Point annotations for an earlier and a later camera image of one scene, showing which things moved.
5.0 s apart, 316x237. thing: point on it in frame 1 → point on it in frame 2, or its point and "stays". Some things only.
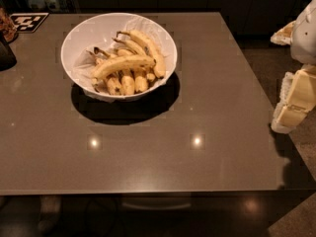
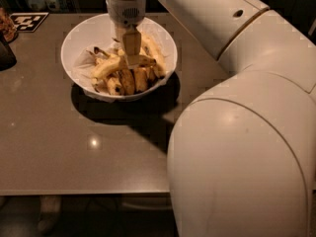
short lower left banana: x=113 y=86 stays
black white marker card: x=28 y=22 stays
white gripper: x=305 y=34 → x=125 y=14
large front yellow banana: x=123 y=61 stays
